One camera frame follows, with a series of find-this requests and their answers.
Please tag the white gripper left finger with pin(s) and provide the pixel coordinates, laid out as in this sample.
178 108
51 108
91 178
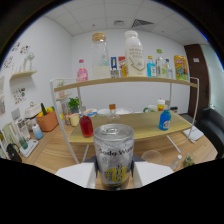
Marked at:
76 173

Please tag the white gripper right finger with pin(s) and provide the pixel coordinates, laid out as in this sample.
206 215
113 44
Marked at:
151 171

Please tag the clear bottle with silver cap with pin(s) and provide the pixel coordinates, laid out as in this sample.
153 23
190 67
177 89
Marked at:
175 162

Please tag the silver yellow soda water can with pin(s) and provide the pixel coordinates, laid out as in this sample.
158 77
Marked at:
114 153

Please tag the green cup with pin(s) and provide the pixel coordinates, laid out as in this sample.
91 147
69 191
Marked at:
23 142

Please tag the red liquid bottle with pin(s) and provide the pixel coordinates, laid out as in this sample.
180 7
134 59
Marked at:
86 126

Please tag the blue liquid bottle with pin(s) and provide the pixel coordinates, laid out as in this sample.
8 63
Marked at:
164 120

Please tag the white tray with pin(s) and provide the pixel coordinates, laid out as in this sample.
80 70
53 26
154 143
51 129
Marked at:
30 148

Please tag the white bottle with blue base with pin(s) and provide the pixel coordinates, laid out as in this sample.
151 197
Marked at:
37 132

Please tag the orange basket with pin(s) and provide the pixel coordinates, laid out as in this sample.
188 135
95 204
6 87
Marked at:
47 121

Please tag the blue rimmed bowl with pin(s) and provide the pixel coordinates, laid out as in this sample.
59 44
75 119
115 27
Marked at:
90 112

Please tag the green and white mug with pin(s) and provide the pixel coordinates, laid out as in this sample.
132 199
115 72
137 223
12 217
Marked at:
150 108

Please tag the black bag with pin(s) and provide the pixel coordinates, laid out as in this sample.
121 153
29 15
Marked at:
14 153

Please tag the wide white bowl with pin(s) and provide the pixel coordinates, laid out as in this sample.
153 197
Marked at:
124 110

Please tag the clear bottle with orange cap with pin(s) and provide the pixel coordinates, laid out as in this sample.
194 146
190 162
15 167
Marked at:
113 116

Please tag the green potted plant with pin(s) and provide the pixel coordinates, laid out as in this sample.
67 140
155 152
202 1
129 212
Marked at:
73 104

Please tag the black chair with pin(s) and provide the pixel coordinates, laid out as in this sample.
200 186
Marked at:
213 133

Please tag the white rack with wooden shelves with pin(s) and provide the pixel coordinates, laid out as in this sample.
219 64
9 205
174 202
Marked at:
133 80

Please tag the small pink bottle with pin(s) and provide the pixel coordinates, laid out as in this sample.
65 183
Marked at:
82 73

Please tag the small light blue bottle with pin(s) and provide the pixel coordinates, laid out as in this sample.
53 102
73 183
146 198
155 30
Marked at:
151 69

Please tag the brown door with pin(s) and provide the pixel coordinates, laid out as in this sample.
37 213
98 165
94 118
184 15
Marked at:
197 80

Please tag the small clear bottle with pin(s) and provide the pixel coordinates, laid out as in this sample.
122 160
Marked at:
169 70

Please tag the clear bottle with green cap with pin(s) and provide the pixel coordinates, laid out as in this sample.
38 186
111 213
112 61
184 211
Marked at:
160 66

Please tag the yellow snack packet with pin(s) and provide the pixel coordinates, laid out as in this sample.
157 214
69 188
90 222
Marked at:
181 68

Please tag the large white bottle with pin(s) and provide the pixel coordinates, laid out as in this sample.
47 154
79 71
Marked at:
135 56

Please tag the ceiling air vent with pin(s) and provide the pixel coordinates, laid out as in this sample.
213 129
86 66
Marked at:
142 23

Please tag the wooden wall shelf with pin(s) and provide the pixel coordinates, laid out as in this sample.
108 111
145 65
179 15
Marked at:
22 74

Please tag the red wall poster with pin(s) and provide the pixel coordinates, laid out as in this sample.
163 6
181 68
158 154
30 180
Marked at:
121 61

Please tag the blue wall poster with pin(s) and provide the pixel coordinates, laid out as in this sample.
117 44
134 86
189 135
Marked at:
114 62

